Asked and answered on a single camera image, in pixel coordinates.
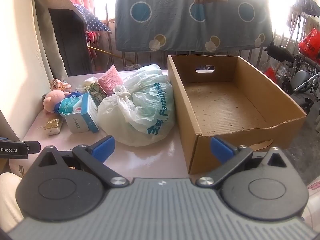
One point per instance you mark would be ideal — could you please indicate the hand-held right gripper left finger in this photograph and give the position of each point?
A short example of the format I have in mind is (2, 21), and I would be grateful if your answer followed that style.
(103, 148)

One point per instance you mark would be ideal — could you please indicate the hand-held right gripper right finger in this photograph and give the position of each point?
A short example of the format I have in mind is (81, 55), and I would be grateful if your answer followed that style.
(220, 148)

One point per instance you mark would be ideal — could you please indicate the white yogurt cup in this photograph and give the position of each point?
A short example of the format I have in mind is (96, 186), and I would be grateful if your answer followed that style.
(68, 105)
(85, 118)

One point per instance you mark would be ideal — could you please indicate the brown cardboard box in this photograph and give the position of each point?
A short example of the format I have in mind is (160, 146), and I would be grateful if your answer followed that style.
(225, 105)

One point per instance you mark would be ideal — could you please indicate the gold tissue packet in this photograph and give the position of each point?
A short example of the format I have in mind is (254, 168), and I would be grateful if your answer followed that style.
(53, 126)

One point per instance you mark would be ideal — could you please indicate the pink plush toy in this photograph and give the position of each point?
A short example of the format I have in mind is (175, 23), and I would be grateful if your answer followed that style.
(52, 101)

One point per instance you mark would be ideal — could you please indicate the small white plastic bag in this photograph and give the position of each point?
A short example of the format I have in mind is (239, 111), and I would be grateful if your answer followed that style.
(86, 83)

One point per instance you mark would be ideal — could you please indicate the pink cloth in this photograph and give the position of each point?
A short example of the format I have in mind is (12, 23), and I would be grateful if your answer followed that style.
(110, 81)

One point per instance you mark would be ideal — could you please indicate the orange striped towel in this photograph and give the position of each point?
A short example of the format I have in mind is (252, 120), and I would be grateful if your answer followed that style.
(60, 85)

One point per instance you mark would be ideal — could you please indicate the white shoes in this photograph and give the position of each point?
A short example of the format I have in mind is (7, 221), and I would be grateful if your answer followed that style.
(132, 67)

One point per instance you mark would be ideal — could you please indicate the small red plastic bag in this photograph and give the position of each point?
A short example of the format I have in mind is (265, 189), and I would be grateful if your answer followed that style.
(270, 74)

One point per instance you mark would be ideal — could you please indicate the yellow pole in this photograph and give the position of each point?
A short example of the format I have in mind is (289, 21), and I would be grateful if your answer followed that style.
(107, 53)

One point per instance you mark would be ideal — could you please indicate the floral printed sheet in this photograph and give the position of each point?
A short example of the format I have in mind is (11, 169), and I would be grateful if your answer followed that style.
(314, 205)

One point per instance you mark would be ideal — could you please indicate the dark wooden cabinet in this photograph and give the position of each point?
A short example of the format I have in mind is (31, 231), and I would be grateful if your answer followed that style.
(70, 42)

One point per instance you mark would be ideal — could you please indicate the blue star-print cloth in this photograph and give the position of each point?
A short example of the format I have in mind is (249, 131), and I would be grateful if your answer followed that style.
(93, 20)

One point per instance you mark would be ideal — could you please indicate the blue circle-print hanging blanket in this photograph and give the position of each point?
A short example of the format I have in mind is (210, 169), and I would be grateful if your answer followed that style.
(175, 22)

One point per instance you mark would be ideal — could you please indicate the beige curtain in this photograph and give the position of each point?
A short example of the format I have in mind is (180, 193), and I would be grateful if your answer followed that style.
(47, 17)

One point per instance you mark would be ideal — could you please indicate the large red plastic bag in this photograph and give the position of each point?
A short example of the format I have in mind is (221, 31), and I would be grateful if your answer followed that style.
(311, 42)

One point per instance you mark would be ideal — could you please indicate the dark hanging clothes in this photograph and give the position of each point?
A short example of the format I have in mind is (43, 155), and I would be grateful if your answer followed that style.
(307, 5)

